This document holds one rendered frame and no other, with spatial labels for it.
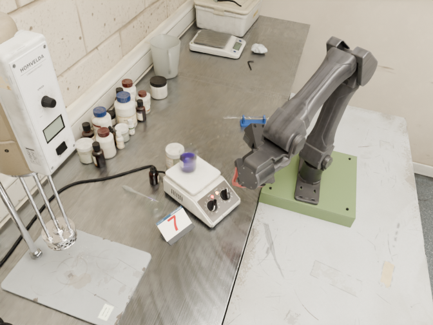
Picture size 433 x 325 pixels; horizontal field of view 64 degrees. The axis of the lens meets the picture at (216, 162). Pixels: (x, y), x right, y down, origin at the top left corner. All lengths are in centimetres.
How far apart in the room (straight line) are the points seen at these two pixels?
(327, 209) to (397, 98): 157
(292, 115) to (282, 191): 36
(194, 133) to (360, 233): 64
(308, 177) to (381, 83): 148
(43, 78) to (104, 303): 54
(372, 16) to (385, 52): 23
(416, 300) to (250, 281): 41
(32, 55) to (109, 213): 62
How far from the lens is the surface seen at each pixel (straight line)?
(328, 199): 107
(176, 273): 92
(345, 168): 119
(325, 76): 78
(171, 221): 96
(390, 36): 233
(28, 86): 51
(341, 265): 101
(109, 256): 95
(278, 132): 73
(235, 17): 195
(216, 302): 88
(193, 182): 98
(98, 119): 121
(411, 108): 257
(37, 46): 52
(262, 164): 71
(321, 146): 96
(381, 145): 142
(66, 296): 92
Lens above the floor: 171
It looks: 44 degrees down
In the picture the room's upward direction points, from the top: 5 degrees clockwise
